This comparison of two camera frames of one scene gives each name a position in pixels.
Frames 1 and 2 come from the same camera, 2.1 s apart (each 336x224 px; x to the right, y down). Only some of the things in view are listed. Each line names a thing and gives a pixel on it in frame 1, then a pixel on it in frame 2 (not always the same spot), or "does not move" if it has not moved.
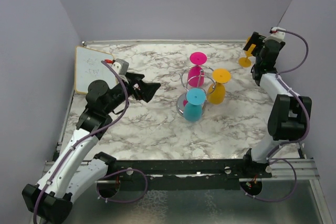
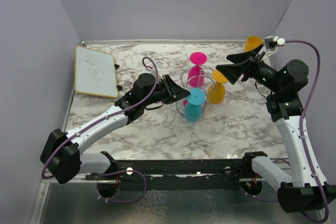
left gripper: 147,89 → 175,93
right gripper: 256,39 → 233,72
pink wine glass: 196,74 does not move
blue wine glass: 195,97 does not move
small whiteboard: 88,67 does not move
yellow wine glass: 216,92 does not move
